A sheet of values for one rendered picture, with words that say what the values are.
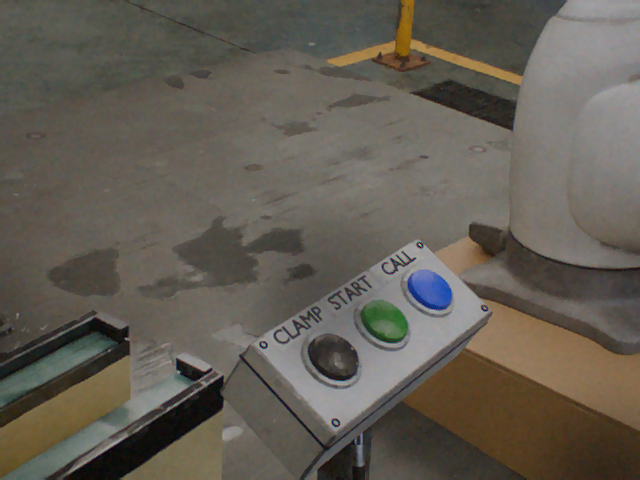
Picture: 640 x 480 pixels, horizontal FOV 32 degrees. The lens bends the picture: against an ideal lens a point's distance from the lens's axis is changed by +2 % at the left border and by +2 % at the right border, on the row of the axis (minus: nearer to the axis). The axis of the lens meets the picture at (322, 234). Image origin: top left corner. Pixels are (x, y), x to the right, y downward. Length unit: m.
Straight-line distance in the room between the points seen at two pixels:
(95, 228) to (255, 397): 0.74
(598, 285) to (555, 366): 0.09
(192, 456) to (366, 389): 0.27
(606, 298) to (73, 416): 0.46
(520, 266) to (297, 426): 0.46
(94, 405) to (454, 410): 0.31
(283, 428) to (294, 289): 0.60
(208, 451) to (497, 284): 0.32
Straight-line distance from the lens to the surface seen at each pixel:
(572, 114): 0.94
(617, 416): 0.91
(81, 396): 0.91
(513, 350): 0.97
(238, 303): 1.19
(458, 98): 4.15
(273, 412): 0.62
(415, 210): 1.41
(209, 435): 0.87
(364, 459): 0.70
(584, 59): 0.93
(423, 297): 0.69
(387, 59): 4.47
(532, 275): 1.02
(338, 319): 0.65
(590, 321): 1.00
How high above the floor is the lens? 1.41
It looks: 27 degrees down
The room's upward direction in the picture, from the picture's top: 3 degrees clockwise
